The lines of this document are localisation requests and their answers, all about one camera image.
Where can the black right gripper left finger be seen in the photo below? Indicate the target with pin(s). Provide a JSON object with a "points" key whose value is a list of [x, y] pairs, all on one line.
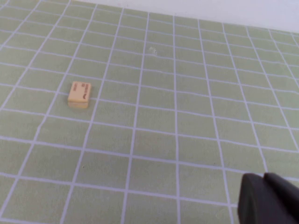
{"points": [[253, 200]]}

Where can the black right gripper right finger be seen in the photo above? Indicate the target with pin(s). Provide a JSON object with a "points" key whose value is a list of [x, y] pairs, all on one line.
{"points": [[283, 193]]}

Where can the cream rectangular eraser red print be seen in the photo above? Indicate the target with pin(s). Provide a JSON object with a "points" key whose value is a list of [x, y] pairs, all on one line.
{"points": [[78, 94]]}

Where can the green grid cutting mat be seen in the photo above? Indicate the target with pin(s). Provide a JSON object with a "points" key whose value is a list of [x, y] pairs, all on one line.
{"points": [[149, 140]]}

